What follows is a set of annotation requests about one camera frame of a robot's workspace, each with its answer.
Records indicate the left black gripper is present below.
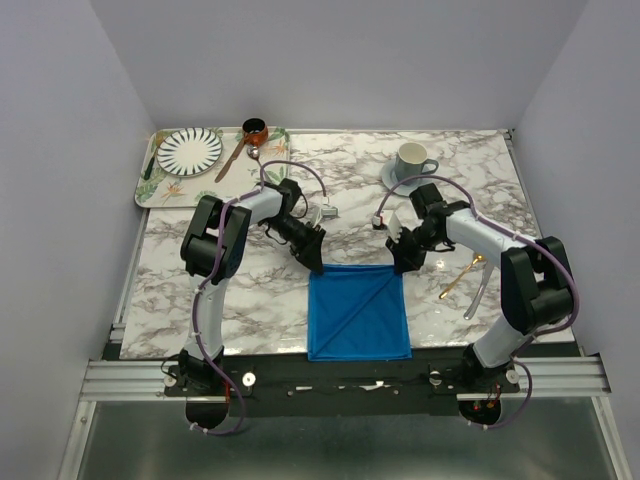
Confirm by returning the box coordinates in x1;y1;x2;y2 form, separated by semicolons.
262;215;326;277

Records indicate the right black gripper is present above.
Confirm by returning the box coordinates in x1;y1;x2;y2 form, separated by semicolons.
385;225;443;274

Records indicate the blue satin napkin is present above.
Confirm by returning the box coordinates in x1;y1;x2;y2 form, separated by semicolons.
307;265;412;362

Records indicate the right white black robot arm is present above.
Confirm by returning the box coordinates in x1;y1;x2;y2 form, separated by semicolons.
372;183;580;392

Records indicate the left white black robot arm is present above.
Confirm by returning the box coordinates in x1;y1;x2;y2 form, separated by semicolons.
178;179;325;395

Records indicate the gold spoon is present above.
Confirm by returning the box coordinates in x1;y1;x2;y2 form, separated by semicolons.
439;253;487;299

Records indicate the silver utensil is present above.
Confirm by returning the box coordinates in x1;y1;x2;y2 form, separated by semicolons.
463;263;494;320

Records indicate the grey blue saucer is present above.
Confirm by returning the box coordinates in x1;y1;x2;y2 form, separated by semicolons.
380;160;431;197

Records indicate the grey blue mug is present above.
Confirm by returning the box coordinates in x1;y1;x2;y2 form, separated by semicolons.
394;142;439;180

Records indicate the silver spoon on tray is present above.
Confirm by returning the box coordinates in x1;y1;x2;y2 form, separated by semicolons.
247;146;260;161

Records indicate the brown ceramic pot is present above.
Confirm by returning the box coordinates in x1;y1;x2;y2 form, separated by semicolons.
242;118;269;147

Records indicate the striped white blue plate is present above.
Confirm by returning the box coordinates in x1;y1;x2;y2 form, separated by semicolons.
155;127;223;178

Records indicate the floral serving tray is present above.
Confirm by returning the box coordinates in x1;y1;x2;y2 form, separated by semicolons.
134;127;290;209

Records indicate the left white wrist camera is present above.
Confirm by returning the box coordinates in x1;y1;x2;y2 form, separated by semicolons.
311;203;339;227

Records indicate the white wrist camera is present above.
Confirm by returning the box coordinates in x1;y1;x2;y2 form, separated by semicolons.
311;203;339;227
371;210;403;243

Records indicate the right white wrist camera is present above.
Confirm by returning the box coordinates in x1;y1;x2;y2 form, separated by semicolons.
371;210;403;243

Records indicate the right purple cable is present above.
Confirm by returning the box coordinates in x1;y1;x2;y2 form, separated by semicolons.
377;174;582;431

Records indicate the wooden handled knife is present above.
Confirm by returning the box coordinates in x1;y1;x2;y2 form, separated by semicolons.
215;138;246;183

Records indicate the aluminium frame rail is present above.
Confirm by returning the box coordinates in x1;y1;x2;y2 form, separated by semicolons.
80;351;611;402

